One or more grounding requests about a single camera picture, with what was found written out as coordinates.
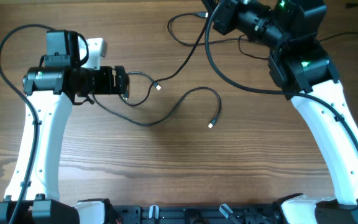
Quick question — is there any black HDMI cable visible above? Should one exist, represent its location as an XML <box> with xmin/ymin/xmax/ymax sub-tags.
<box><xmin>118</xmin><ymin>18</ymin><xmax>211</xmax><ymax>108</ymax></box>

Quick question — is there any black micro USB cable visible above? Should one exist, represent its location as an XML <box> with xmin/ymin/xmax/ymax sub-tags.
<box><xmin>91</xmin><ymin>86</ymin><xmax>223</xmax><ymax>129</ymax></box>

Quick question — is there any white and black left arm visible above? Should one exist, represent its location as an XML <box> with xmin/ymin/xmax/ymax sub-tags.
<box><xmin>0</xmin><ymin>30</ymin><xmax>129</xmax><ymax>223</ymax></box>

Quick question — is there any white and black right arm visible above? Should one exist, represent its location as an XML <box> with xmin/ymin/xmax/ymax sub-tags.
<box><xmin>204</xmin><ymin>1</ymin><xmax>358</xmax><ymax>223</ymax></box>

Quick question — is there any black right camera cable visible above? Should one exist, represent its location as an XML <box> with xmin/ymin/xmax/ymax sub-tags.
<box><xmin>204</xmin><ymin>0</ymin><xmax>358</xmax><ymax>197</ymax></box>

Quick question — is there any black camera cable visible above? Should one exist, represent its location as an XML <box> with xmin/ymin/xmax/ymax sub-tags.
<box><xmin>0</xmin><ymin>24</ymin><xmax>57</xmax><ymax>224</ymax></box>
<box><xmin>204</xmin><ymin>0</ymin><xmax>358</xmax><ymax>197</ymax></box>

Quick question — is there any black left camera cable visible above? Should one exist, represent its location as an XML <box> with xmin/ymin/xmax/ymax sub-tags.
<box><xmin>0</xmin><ymin>24</ymin><xmax>57</xmax><ymax>224</ymax></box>

